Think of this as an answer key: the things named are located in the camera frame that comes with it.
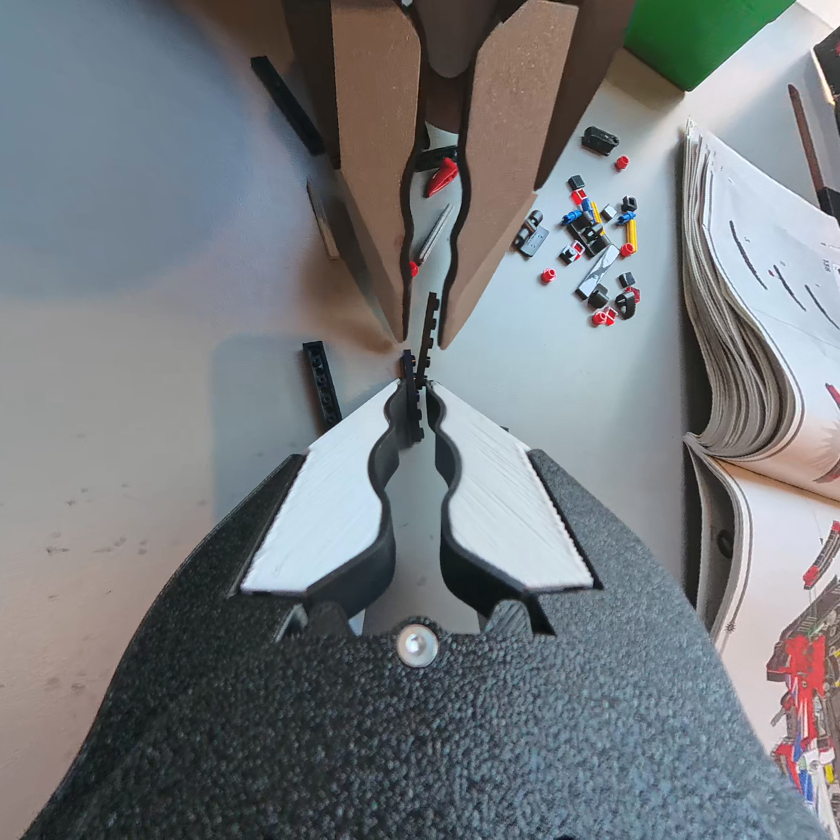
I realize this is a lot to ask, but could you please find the open instruction booklet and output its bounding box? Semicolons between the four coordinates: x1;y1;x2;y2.
679;118;840;821

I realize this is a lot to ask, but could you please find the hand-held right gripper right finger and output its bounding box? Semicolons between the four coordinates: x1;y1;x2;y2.
427;381;595;636

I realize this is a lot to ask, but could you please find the green plastic bin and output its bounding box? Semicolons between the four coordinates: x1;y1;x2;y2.
622;0;798;93

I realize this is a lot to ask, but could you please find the long black brick beam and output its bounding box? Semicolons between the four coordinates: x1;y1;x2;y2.
249;55;327;157

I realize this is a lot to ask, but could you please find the grey axle rod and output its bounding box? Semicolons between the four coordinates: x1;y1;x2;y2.
417;203;455;265

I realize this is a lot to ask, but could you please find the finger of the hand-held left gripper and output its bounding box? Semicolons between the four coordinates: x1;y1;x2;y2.
330;0;425;343
436;0;580;350

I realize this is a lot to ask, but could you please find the black brick plate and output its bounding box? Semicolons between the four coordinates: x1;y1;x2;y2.
402;350;427;447
420;292;441;368
302;341;343;427

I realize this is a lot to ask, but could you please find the red wedge brick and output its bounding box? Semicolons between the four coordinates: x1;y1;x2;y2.
423;157;460;199

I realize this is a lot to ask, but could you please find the toy car set box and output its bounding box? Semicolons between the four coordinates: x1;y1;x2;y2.
787;26;840;224

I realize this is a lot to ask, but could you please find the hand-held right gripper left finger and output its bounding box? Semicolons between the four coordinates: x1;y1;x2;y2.
241;379;401;636

